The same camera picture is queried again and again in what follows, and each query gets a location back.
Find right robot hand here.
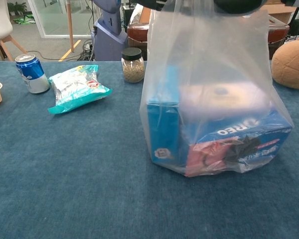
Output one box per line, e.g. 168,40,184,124
137,0,264,14

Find clear plastic bag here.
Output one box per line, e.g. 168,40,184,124
139,0,295,178

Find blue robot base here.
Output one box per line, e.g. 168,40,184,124
92,0,129,62

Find cardboard box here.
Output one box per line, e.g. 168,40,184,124
260,0,298,25

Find brown plush toy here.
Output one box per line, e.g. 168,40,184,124
271,40,299,90

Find white round container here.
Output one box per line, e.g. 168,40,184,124
179,83,271,123

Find black box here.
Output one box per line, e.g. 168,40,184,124
123,4,141,26

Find glass jar black lid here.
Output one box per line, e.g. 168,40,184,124
121,47,146,84

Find blue Oreo box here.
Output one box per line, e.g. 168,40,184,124
185,109,294,178

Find light blue carton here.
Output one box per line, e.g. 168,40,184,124
147,65,188,168

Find wooden pole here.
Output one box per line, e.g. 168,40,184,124
66,0,75,53

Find teal snack packet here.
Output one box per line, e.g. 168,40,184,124
47,64,113,115

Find blue soda can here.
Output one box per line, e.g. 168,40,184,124
14,53,51,94

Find green potted plant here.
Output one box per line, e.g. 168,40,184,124
7,1,28,16

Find white chair wooden legs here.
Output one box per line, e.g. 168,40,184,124
0,0,28,62

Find blue table mat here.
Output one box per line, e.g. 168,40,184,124
0,61,299,239

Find glass partition frame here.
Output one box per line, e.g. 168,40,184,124
27,0,96,39

